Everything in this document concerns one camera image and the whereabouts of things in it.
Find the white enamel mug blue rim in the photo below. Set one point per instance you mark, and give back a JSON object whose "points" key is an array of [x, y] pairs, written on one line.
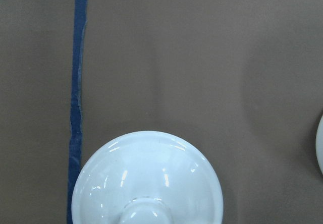
{"points": [[319, 144]]}

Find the white ceramic lid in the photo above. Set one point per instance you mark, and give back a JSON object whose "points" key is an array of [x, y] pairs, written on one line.
{"points": [[147, 177]]}

